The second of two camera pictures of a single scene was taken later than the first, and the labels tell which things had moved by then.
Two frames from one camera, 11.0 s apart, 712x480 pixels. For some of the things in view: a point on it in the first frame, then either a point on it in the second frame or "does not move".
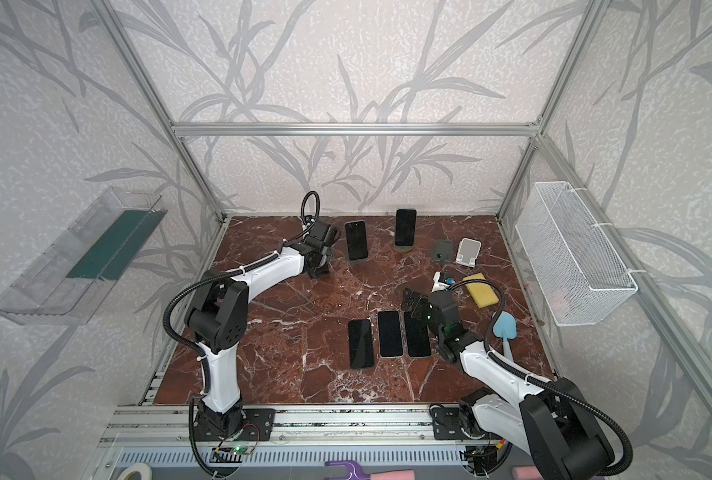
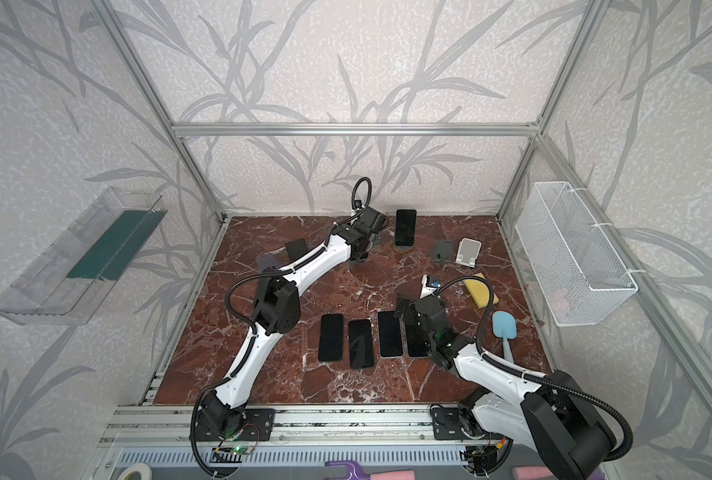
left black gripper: [321, 260] to [370, 238]
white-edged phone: [390, 334] does not move
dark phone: [405, 227] does not move
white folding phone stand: [468, 251] does not move
